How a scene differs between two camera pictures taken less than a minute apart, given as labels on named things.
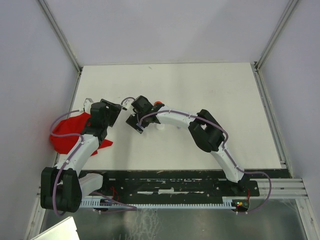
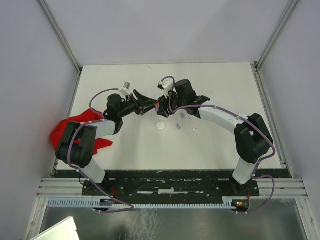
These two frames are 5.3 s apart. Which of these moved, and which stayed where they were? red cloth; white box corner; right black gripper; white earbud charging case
Moved: right black gripper
Stayed: red cloth; white earbud charging case; white box corner
